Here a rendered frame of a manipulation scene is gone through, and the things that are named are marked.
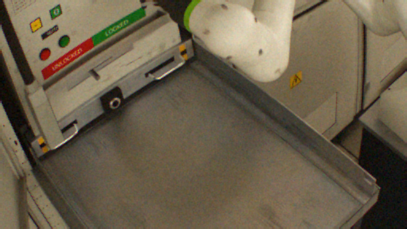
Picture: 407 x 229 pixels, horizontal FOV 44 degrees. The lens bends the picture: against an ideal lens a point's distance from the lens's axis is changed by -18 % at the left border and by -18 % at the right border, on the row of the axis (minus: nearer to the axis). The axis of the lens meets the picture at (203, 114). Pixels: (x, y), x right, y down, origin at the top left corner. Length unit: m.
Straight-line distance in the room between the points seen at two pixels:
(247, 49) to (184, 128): 0.44
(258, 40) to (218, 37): 0.08
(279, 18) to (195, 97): 0.44
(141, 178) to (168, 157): 0.09
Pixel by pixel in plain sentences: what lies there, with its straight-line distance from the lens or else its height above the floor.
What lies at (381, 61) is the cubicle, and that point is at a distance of 2.51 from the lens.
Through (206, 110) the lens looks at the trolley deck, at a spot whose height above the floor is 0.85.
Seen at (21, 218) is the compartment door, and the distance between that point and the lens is 1.42.
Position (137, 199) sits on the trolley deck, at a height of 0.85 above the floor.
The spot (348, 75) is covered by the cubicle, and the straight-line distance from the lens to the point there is 2.27.
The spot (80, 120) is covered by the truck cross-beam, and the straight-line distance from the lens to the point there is 1.49.
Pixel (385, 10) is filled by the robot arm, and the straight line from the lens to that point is 1.47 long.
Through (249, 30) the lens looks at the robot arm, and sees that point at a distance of 1.05.
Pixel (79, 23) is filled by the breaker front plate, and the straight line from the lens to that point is 1.36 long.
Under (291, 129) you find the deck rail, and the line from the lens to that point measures 1.41.
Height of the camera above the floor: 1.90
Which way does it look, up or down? 45 degrees down
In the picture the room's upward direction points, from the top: 11 degrees counter-clockwise
